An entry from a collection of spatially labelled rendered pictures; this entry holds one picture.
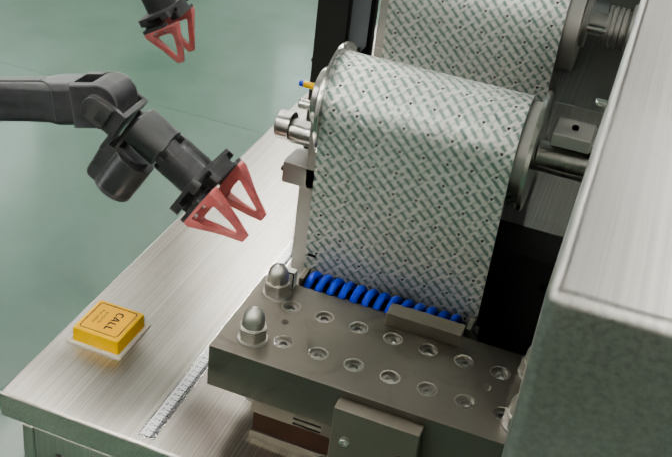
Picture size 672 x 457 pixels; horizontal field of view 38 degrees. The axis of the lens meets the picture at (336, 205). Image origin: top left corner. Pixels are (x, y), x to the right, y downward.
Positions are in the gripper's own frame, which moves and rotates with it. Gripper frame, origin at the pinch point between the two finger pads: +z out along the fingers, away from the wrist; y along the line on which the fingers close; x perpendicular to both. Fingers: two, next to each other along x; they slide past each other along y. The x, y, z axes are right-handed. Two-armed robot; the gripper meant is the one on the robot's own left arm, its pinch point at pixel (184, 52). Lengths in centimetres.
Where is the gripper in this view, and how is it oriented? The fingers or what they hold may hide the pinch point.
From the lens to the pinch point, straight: 185.5
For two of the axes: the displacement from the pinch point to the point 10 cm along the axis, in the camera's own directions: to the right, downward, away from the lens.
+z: 3.9, 8.4, 3.9
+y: 2.1, -4.9, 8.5
